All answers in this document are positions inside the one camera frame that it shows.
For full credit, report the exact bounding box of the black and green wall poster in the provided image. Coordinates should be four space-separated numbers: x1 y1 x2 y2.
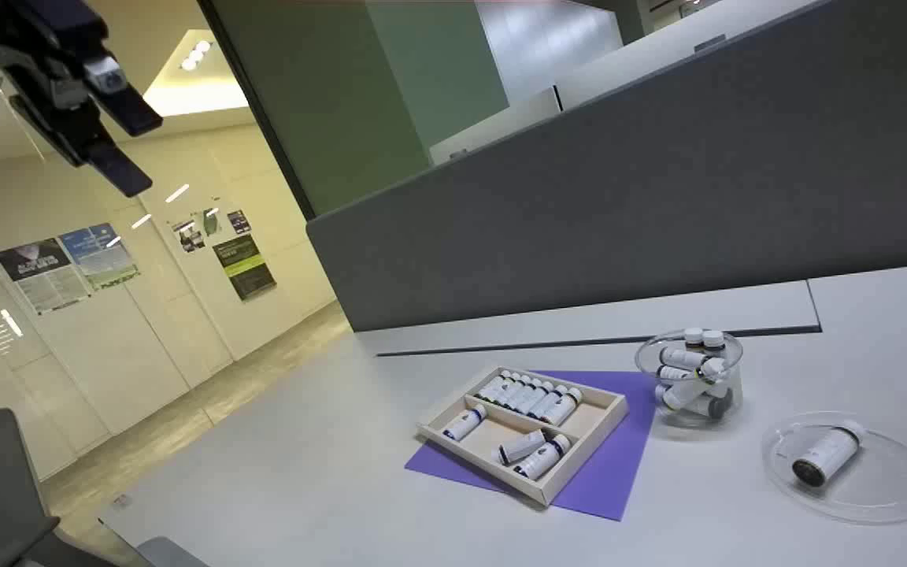
211 233 280 306

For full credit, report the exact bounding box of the dark and white wall poster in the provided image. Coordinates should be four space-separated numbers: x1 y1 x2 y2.
0 236 92 320

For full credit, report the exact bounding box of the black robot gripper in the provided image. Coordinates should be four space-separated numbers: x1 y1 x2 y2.
0 0 167 200

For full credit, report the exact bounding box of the blue and green wall poster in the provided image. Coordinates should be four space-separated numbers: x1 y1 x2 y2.
57 221 142 294

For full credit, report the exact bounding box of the wooden two-compartment tray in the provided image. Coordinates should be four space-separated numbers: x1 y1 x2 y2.
415 367 633 511

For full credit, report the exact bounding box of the grey desk partition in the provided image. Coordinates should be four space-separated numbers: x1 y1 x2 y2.
306 0 907 333

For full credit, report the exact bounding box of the purple mat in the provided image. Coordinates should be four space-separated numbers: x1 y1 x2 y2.
399 370 661 527

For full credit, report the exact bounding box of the green partition panel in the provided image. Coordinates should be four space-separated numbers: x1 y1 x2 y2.
197 0 511 221

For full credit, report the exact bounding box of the clear round lid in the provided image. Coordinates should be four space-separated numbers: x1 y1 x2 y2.
763 413 907 527

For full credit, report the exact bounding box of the clear plastic bowl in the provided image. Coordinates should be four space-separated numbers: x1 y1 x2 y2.
633 324 746 430

